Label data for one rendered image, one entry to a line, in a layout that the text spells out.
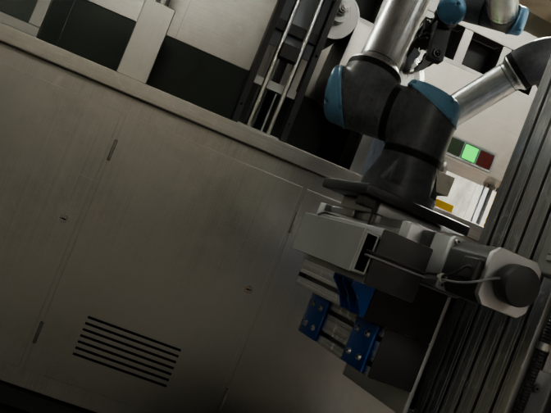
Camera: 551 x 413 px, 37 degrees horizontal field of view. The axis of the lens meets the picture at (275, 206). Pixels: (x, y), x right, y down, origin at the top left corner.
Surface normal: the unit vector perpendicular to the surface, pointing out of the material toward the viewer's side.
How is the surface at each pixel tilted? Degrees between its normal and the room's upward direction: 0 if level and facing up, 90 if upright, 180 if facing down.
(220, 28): 90
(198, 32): 90
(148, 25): 90
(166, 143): 90
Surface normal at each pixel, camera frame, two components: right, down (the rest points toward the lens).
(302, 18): 0.19, 0.04
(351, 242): -0.88, -0.36
